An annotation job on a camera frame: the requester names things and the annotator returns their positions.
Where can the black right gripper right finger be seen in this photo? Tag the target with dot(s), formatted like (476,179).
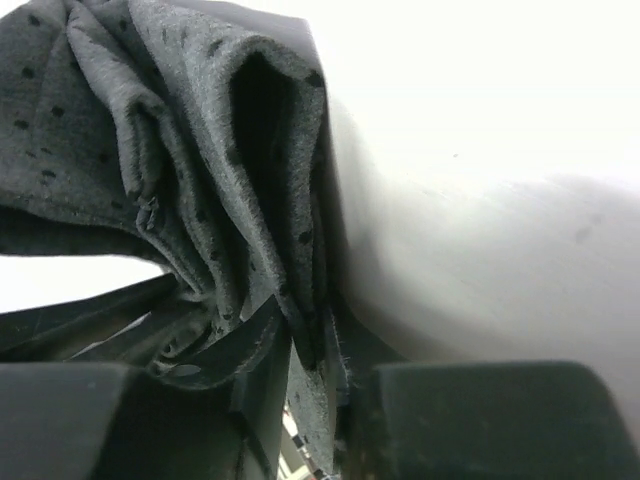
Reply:
(397,419)

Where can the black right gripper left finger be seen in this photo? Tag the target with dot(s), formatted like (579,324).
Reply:
(82,399)

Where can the dark grey dotted skirt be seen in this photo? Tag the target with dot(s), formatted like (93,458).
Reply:
(154,129)

